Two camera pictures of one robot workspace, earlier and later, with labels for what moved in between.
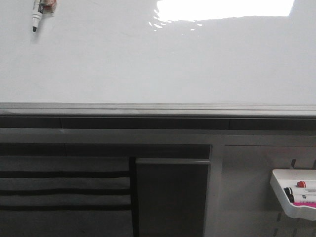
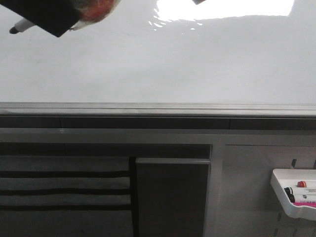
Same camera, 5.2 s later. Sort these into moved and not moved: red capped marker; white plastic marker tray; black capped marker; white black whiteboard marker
Moved: white black whiteboard marker
Not moved: black capped marker; red capped marker; white plastic marker tray
